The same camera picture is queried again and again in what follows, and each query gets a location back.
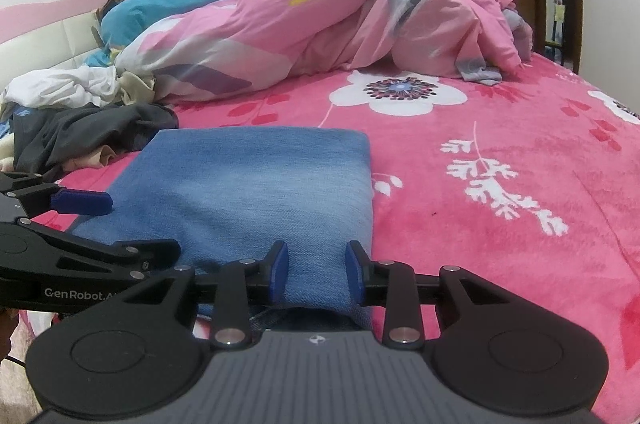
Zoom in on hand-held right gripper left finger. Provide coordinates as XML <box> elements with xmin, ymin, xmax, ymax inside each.
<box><xmin>120</xmin><ymin>240</ymin><xmax>290</xmax><ymax>350</ymax></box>

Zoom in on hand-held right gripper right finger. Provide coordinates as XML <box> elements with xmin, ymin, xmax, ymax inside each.
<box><xmin>345</xmin><ymin>240</ymin><xmax>521</xmax><ymax>350</ymax></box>

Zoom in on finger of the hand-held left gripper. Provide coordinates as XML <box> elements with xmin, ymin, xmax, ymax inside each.
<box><xmin>0</xmin><ymin>172</ymin><xmax>114</xmax><ymax>221</ymax></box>
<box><xmin>15</xmin><ymin>220</ymin><xmax>182</xmax><ymax>276</ymax></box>

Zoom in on cream fleece garment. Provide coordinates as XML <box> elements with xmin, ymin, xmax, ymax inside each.
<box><xmin>0</xmin><ymin>136</ymin><xmax>22</xmax><ymax>176</ymax></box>

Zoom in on white garment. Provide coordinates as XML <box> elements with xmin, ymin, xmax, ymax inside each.
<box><xmin>2</xmin><ymin>65</ymin><xmax>122</xmax><ymax>110</ymax></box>

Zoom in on blue denim jeans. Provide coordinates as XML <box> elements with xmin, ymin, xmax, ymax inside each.
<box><xmin>70</xmin><ymin>126</ymin><xmax>376</xmax><ymax>331</ymax></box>

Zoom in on white padded headboard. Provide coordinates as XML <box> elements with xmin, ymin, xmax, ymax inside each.
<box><xmin>0</xmin><ymin>16</ymin><xmax>104</xmax><ymax>98</ymax></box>

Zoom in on pink carrot print quilt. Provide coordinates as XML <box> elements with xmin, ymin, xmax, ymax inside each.
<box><xmin>115</xmin><ymin>0</ymin><xmax>534</xmax><ymax>103</ymax></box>

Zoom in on tan garment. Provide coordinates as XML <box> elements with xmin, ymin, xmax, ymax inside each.
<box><xmin>67</xmin><ymin>144</ymin><xmax>124</xmax><ymax>173</ymax></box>

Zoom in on beige garment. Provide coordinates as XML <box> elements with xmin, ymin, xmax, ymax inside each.
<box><xmin>117</xmin><ymin>71</ymin><xmax>157</xmax><ymax>108</ymax></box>

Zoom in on pink floral bed sheet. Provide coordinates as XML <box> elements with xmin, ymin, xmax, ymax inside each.
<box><xmin>20</xmin><ymin>51</ymin><xmax>640</xmax><ymax>424</ymax></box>

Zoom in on dark grey garment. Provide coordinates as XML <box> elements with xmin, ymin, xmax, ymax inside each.
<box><xmin>12</xmin><ymin>103</ymin><xmax>180</xmax><ymax>178</ymax></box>

